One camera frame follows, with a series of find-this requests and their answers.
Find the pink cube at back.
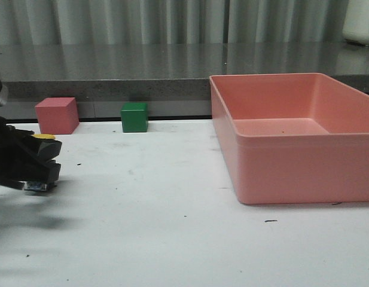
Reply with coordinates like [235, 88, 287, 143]
[35, 97, 80, 135]

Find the pink plastic bin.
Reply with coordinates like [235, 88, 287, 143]
[209, 73, 369, 204]

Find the grey stone counter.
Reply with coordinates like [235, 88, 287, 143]
[0, 42, 369, 121]

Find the green cube near bin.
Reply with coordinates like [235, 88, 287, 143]
[121, 102, 148, 133]

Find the grey pleated curtain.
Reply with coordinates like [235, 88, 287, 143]
[0, 0, 348, 45]

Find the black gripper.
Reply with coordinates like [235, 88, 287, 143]
[0, 117, 62, 190]

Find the yellow push button switch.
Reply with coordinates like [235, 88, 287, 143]
[24, 134, 56, 192]

